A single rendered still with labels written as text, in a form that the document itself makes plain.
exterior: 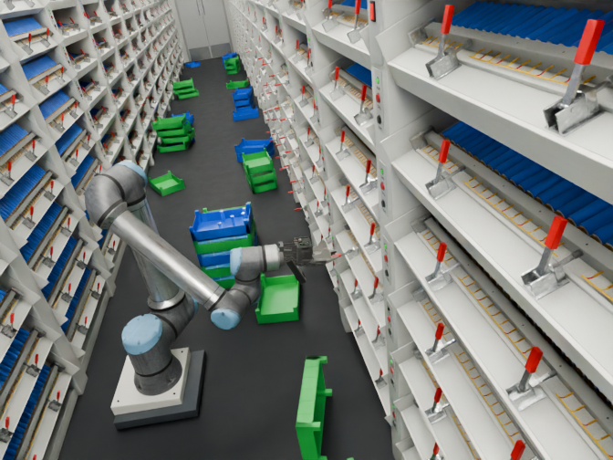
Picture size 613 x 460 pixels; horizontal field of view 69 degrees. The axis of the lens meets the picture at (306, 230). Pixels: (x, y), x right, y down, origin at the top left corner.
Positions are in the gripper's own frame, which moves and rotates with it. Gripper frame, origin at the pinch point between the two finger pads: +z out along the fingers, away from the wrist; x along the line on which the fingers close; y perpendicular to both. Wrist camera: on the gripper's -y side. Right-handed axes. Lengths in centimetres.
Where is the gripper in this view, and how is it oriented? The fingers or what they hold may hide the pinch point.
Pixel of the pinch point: (334, 256)
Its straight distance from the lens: 162.4
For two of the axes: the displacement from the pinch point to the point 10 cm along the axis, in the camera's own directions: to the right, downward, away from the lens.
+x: -1.8, -4.7, 8.6
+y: 0.0, -8.8, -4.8
